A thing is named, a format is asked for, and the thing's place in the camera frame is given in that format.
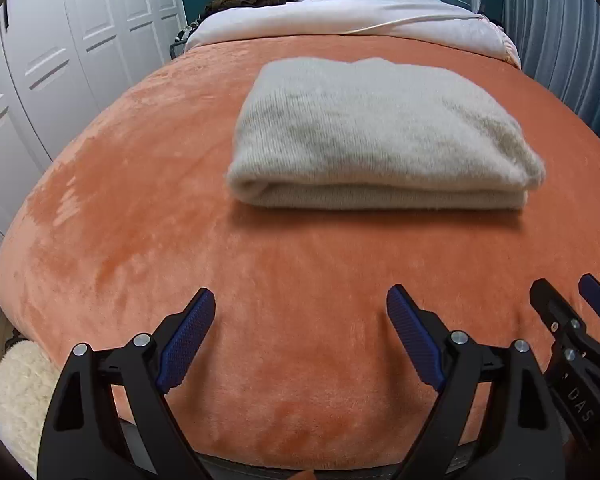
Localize light grey knitted sweater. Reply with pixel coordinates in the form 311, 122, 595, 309
226, 58, 545, 210

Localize cream fluffy rug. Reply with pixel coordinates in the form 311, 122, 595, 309
0, 340, 60, 479

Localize orange plush bed blanket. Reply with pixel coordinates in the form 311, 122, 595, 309
0, 36, 600, 469

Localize blue grey pleated curtain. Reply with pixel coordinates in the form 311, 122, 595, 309
503, 0, 600, 138

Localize white panelled wardrobe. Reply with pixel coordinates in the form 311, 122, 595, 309
0, 0, 185, 246

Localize white pink bed sheet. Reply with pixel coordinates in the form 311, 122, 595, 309
185, 0, 521, 68

